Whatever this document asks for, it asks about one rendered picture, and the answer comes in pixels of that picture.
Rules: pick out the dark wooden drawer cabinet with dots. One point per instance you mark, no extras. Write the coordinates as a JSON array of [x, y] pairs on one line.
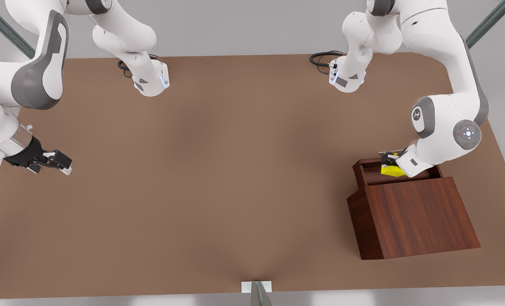
[[418, 216]]

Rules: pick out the yellow square block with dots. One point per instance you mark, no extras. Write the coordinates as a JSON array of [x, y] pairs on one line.
[[390, 171]]

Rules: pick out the dark wooden drawer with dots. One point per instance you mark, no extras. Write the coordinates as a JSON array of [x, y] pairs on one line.
[[373, 174]]

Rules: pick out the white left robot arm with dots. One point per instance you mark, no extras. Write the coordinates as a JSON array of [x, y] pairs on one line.
[[443, 123]]

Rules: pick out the silver frame post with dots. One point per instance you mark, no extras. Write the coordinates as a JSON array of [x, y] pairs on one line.
[[260, 296], [6, 27], [490, 21]]

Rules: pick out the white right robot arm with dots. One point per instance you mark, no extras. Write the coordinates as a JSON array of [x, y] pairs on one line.
[[40, 76]]

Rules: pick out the white frame post foot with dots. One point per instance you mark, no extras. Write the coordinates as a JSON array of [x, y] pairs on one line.
[[245, 287]]

